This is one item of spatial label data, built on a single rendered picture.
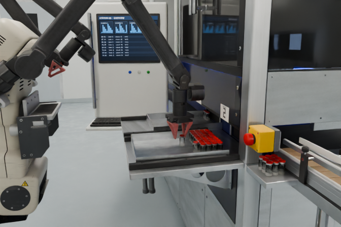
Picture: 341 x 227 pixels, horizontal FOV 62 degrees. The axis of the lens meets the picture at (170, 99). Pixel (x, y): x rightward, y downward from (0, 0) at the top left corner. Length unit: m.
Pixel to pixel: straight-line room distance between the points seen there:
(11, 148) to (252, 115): 0.90
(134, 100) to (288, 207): 1.14
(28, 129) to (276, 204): 0.95
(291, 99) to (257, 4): 0.34
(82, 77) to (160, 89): 4.69
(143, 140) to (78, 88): 5.34
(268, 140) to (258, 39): 0.32
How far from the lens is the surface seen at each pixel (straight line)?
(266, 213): 1.19
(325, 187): 0.91
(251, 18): 0.97
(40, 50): 0.97
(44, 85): 6.60
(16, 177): 1.24
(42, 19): 6.54
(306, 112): 1.11
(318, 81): 1.12
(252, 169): 1.02
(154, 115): 1.58
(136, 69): 1.88
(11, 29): 1.14
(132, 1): 0.96
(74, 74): 6.49
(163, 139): 1.26
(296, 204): 1.24
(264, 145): 0.94
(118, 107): 1.93
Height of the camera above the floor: 1.30
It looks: 11 degrees down
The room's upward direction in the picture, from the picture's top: straight up
